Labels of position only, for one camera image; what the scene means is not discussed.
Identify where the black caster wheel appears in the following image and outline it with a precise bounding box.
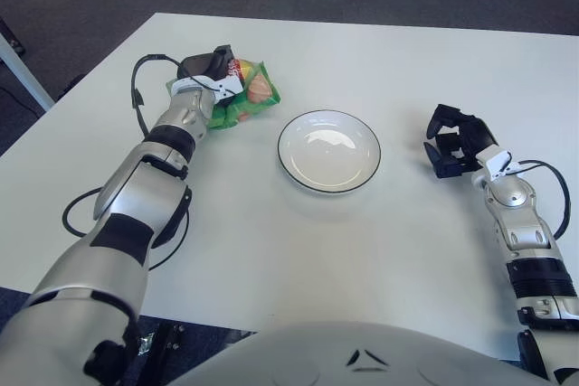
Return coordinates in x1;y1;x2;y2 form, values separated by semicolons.
0;17;26;55

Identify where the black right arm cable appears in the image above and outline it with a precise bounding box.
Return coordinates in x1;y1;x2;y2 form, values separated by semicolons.
503;158;572;239

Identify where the shiny foil wrapper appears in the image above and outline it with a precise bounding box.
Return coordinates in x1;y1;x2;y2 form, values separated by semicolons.
137;333;157;356

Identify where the green snack bag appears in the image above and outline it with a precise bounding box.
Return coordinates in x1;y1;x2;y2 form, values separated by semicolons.
166;58;282;131

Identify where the white side table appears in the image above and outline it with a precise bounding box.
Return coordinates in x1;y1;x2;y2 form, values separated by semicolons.
0;35;56;113

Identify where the grey robot torso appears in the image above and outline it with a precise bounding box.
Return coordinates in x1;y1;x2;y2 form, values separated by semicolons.
174;320;579;386

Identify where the black bolted base frame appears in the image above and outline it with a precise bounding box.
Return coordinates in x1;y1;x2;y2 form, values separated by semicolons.
135;316;259;386

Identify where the white plate with black rim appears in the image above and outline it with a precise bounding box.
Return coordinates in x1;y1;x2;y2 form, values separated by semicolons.
277;108;383;195

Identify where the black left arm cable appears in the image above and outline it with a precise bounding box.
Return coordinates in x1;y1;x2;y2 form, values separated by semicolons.
62;54;192;270

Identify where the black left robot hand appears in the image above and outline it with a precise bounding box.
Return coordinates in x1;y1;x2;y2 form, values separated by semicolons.
176;44;237;84

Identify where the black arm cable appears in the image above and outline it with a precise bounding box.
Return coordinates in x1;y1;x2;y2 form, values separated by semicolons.
62;54;192;270
503;158;572;239

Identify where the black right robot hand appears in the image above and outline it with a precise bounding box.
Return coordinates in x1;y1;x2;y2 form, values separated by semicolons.
422;104;499;179

